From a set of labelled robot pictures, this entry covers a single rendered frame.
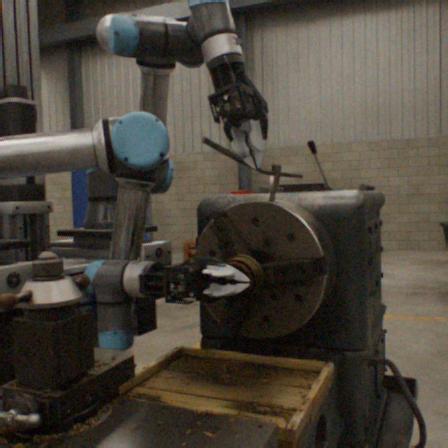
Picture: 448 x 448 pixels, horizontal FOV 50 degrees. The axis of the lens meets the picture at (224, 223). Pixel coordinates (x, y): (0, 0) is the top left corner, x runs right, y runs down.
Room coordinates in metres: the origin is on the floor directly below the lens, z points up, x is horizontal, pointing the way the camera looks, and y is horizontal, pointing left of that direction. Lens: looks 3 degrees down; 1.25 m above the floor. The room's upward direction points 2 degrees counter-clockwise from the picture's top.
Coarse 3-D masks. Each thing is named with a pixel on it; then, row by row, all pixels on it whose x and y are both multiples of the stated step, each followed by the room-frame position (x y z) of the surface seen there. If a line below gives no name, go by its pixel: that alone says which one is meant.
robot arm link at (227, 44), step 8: (208, 40) 0.92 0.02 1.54; (216, 40) 0.91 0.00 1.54; (224, 40) 0.91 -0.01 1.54; (232, 40) 0.92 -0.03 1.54; (240, 40) 0.93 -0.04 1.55; (208, 48) 0.92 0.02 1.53; (216, 48) 0.91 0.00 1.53; (224, 48) 0.91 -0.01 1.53; (232, 48) 0.92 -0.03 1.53; (240, 48) 0.93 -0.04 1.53; (208, 56) 0.92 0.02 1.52; (216, 56) 0.91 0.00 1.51
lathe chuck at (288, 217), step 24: (240, 216) 1.08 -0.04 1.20; (264, 216) 1.06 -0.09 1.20; (288, 216) 1.03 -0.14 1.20; (216, 240) 1.10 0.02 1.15; (264, 240) 1.06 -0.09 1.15; (288, 240) 1.04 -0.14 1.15; (312, 240) 1.01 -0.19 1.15; (264, 288) 1.06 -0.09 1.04; (288, 288) 1.04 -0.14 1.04; (312, 288) 1.01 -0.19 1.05; (216, 312) 1.11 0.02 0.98; (264, 312) 1.06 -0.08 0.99; (288, 312) 1.04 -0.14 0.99; (312, 312) 1.01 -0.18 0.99; (264, 336) 1.06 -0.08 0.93
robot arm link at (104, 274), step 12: (96, 264) 1.01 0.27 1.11; (108, 264) 1.00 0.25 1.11; (120, 264) 0.99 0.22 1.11; (96, 276) 0.99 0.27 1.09; (108, 276) 0.98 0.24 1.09; (120, 276) 0.97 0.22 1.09; (96, 288) 1.00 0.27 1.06; (108, 288) 0.98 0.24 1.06; (120, 288) 0.97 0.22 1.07; (108, 300) 0.98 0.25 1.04; (120, 300) 0.99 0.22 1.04
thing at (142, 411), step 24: (0, 408) 0.63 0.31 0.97; (120, 408) 0.62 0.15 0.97; (144, 408) 0.62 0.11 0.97; (168, 408) 0.62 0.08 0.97; (24, 432) 0.56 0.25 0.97; (48, 432) 0.56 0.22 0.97; (96, 432) 0.56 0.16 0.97; (120, 432) 0.56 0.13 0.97; (144, 432) 0.55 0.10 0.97; (168, 432) 0.55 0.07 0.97; (192, 432) 0.55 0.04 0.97; (216, 432) 0.55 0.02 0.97; (240, 432) 0.55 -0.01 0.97; (264, 432) 0.54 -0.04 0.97
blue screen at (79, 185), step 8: (72, 176) 9.41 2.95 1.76; (80, 176) 8.86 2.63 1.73; (72, 184) 9.44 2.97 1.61; (80, 184) 8.89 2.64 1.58; (72, 192) 9.44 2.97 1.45; (80, 192) 8.91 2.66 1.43; (72, 200) 9.45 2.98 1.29; (80, 200) 8.94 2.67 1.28; (72, 208) 9.47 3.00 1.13; (80, 208) 8.96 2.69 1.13; (80, 216) 8.99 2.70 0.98; (80, 224) 9.01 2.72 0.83; (152, 224) 5.96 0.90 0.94; (152, 232) 5.95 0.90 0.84; (144, 240) 6.11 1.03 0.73; (152, 240) 5.95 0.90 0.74; (168, 296) 6.04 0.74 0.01
